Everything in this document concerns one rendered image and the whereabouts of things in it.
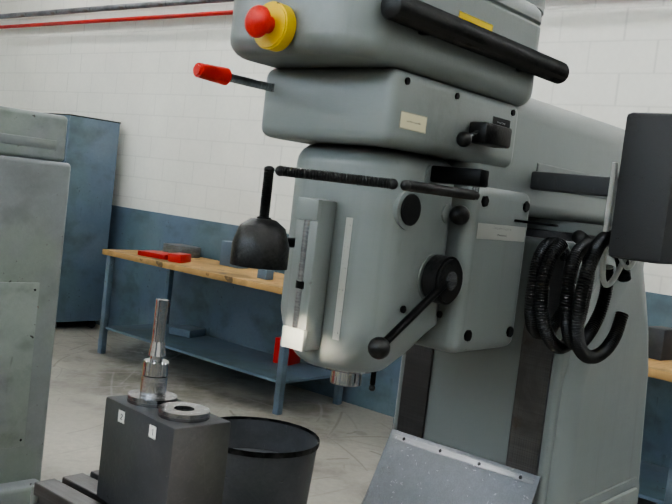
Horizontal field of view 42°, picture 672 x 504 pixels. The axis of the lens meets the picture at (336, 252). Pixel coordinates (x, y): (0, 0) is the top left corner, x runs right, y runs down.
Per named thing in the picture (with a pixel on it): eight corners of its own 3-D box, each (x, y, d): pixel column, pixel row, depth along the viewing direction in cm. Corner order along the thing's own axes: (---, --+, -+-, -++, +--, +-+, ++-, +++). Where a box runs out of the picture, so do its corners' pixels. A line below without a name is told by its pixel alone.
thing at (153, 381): (165, 393, 162) (168, 363, 162) (166, 399, 158) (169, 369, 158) (139, 391, 161) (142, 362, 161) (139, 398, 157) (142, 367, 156)
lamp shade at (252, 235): (225, 264, 106) (230, 214, 106) (234, 260, 113) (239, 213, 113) (284, 272, 106) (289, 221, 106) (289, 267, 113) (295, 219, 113)
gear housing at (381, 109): (389, 144, 112) (398, 65, 111) (255, 135, 128) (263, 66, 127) (516, 169, 138) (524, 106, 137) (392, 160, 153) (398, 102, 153)
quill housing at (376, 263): (364, 384, 118) (393, 147, 116) (257, 353, 131) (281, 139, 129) (442, 373, 132) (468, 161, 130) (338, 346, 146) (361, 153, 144)
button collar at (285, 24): (283, 48, 108) (288, -1, 108) (249, 49, 112) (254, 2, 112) (294, 51, 110) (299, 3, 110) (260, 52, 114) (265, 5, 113)
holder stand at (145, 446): (162, 539, 145) (174, 421, 144) (95, 496, 161) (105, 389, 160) (220, 525, 154) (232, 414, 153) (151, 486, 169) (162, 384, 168)
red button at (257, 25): (261, 35, 107) (265, 2, 106) (238, 36, 109) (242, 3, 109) (280, 41, 109) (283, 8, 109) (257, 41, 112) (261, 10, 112)
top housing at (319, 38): (356, 50, 104) (372, -88, 103) (209, 53, 120) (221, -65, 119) (541, 109, 140) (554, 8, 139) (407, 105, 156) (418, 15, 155)
